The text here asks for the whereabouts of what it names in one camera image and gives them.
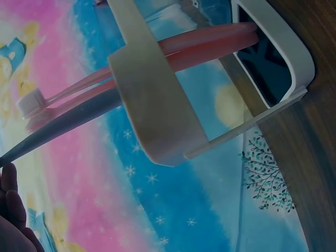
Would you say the person's left hand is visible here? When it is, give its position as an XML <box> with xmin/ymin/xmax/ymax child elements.
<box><xmin>0</xmin><ymin>162</ymin><xmax>45</xmax><ymax>252</ymax></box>

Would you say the blue toothbrush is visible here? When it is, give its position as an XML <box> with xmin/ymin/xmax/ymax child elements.
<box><xmin>0</xmin><ymin>88</ymin><xmax>124</xmax><ymax>167</ymax></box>

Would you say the white toothbrush holder rack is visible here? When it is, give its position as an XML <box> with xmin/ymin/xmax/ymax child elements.
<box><xmin>107</xmin><ymin>0</ymin><xmax>316</xmax><ymax>167</ymax></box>

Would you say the pink toothbrush with white bristles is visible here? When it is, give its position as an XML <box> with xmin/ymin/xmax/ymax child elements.
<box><xmin>16</xmin><ymin>22</ymin><xmax>257</xmax><ymax>119</ymax></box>

